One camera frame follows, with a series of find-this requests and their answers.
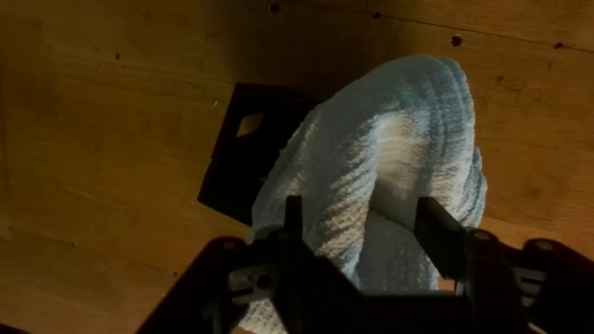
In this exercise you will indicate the grey towel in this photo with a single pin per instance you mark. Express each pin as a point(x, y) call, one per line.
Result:
point(395, 154)

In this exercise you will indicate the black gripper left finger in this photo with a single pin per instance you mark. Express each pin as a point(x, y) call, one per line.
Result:
point(291, 217)

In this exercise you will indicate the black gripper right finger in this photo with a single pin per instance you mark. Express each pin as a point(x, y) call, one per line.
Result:
point(440, 238)

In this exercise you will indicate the black perforated plastic box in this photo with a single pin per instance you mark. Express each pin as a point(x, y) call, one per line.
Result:
point(243, 167)

